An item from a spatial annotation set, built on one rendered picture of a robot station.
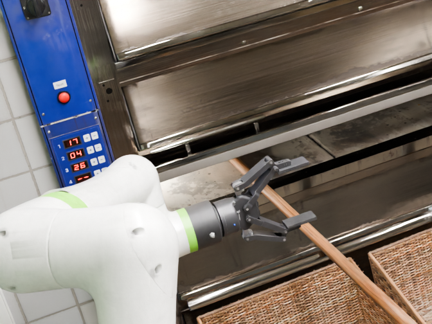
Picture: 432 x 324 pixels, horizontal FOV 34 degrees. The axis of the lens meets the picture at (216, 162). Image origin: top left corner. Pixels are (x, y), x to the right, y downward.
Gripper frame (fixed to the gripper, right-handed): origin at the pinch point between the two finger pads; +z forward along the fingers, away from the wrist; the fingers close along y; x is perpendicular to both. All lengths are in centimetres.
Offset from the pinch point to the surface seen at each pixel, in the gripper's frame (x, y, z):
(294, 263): -18.2, 31.7, 1.2
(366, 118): -79, 31, 57
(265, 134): -40.9, 5.2, 6.6
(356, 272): -2.7, 28.4, 10.8
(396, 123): -69, 31, 62
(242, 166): -69, 28, 7
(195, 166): -40.3, 7.7, -14.0
